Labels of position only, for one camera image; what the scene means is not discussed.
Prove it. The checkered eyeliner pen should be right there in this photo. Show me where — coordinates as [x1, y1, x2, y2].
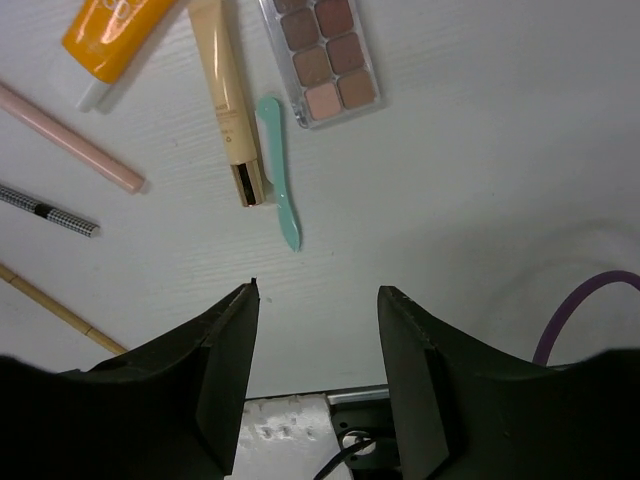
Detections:
[1, 185, 100, 238]

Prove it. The pink cosmetic pencil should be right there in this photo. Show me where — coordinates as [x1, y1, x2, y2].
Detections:
[1, 85, 145, 194]

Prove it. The gold slim eyebrow pencil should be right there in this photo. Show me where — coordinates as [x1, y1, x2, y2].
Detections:
[1, 265, 127, 355]

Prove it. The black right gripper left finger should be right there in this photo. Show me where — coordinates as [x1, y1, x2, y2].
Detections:
[1, 282, 260, 479]

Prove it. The brown eyeshadow palette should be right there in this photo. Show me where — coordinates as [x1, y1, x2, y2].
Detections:
[260, 0, 382, 129]

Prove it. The mint green eyebrow razor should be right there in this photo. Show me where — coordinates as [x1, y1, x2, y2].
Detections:
[255, 95, 302, 252]

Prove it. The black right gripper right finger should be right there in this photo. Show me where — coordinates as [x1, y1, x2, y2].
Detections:
[377, 286, 639, 479]

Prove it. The orange sunscreen tube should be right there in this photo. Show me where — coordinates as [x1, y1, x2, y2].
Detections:
[50, 0, 174, 112]

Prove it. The beige foundation tube gold cap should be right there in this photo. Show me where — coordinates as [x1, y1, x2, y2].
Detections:
[188, 1, 265, 207]

